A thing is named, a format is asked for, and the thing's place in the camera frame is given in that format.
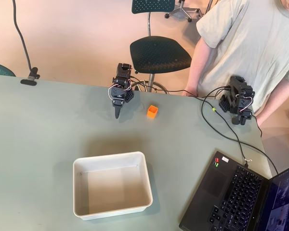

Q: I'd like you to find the small orange cube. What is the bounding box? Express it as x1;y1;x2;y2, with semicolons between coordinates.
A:
146;104;159;120

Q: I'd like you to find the black leader robot arm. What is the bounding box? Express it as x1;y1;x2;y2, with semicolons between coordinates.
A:
219;76;256;116

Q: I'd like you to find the black leader arm handle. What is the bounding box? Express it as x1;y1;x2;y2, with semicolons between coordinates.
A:
232;108;253;126

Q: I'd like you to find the person's right forearm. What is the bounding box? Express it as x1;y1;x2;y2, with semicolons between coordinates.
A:
183;36;217;93

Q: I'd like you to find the person's left forearm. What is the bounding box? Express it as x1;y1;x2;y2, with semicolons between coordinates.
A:
254;77;289;121

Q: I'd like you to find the white rectangular tray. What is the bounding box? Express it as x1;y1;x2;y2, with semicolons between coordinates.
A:
72;151;154;221

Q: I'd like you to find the person's right hand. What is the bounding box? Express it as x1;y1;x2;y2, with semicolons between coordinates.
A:
182;88;199;97

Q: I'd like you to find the dark perforated swivel chair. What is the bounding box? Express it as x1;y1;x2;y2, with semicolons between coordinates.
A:
130;0;192;94

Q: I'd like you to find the black gooseneck clamp holder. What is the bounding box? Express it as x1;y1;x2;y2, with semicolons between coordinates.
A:
12;0;41;86

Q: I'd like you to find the chrome castor chair base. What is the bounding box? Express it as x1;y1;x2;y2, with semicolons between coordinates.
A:
164;0;204;23

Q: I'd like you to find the teal chair edge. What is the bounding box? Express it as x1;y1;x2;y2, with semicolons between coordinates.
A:
0;61;16;77

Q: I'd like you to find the black laptop computer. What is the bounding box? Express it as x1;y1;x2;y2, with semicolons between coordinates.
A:
178;151;289;231

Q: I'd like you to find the person in grey-green t-shirt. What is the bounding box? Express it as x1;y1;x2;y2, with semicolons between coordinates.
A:
196;0;289;115

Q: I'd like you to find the black cable into laptop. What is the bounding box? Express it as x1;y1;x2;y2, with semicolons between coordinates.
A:
201;86;250;168

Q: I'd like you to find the short black cable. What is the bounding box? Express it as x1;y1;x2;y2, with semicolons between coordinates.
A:
251;115;263;138

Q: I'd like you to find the long thin black cable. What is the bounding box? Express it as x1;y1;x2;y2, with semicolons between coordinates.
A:
131;81;279;175

